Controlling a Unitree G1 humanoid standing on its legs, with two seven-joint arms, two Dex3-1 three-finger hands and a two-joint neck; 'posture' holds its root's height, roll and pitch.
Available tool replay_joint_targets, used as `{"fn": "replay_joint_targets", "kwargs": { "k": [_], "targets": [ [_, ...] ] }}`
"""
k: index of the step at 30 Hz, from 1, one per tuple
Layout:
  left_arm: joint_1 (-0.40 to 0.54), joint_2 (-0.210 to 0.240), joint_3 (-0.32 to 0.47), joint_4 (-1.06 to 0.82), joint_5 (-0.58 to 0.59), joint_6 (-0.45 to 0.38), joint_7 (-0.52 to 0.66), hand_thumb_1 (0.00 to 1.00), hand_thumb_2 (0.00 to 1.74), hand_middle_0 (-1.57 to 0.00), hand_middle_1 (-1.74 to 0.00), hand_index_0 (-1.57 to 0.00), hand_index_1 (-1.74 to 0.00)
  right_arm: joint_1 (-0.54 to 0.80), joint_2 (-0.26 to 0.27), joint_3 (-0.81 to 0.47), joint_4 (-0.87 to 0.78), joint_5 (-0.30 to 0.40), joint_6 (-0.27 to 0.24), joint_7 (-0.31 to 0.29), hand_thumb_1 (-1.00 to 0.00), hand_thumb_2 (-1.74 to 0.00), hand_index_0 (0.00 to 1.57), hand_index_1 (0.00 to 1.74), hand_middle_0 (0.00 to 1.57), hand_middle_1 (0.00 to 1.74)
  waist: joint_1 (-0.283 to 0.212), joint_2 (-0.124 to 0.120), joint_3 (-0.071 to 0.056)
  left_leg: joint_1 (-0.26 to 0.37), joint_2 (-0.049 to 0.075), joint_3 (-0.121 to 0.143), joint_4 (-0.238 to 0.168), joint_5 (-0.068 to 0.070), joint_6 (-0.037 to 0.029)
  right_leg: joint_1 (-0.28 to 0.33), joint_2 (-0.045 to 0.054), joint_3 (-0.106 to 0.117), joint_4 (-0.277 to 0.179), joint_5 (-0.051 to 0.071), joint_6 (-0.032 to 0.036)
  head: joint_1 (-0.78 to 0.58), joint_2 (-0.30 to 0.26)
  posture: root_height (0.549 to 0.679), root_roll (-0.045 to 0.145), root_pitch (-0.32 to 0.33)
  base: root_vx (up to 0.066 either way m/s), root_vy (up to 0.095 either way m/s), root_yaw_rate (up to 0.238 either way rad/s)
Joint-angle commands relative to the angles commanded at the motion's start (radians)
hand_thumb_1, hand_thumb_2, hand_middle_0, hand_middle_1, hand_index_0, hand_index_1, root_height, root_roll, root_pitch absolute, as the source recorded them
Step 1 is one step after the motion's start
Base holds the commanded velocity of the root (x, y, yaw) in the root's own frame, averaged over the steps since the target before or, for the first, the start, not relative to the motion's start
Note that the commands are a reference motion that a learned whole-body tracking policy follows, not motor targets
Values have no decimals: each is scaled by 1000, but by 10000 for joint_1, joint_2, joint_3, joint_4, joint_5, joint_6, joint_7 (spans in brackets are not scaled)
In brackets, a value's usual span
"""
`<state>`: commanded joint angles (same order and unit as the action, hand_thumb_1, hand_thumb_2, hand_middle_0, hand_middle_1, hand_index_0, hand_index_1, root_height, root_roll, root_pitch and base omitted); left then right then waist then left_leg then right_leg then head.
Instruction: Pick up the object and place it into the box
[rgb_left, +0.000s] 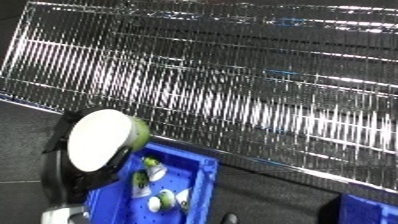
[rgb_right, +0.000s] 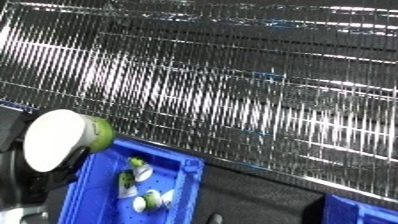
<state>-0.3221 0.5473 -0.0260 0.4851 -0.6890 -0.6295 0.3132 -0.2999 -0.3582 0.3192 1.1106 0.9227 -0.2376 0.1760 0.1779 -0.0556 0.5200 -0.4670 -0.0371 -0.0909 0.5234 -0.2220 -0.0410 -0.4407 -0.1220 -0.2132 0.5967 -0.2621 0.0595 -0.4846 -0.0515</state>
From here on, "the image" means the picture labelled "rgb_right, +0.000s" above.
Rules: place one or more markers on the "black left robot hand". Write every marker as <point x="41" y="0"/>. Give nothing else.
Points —
<point x="18" y="186"/>

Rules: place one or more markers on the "pale left robot arm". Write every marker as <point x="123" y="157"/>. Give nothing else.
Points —
<point x="23" y="216"/>

